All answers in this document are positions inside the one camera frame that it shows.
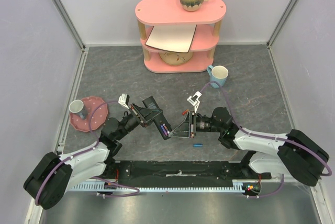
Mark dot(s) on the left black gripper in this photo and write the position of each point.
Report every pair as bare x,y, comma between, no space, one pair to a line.
146,115

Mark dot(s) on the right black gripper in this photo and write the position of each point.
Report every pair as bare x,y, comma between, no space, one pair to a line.
192,124

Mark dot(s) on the blue purple battery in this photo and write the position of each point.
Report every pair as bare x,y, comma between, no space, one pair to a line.
166,129

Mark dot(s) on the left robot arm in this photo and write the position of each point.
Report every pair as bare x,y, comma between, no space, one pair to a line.
56,174

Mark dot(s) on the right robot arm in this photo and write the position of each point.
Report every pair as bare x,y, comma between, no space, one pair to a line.
293,154

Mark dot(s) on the pink polka-dot plate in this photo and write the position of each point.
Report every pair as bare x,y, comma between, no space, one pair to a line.
95,115

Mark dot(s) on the grey white cup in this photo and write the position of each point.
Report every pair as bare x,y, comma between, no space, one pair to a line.
77,107

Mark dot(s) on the light blue mug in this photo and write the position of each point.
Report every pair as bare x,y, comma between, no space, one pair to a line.
218,74

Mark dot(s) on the beige painted bowl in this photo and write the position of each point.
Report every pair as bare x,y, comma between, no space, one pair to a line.
175,58

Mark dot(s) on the pink three-tier shelf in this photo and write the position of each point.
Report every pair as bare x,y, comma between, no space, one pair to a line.
208,20

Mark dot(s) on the white black-edged board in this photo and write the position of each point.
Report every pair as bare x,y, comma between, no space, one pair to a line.
172,38

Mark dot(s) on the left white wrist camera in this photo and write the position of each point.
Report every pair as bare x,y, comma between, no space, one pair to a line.
124,100

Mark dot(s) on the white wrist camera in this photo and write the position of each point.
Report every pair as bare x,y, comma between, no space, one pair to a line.
194,100
124,100

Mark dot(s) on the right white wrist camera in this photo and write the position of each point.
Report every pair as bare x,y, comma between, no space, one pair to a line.
194,100

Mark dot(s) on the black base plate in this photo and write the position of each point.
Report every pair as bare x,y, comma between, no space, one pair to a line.
180,172

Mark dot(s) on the slotted cable duct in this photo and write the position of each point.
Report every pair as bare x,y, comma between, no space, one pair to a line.
104,187

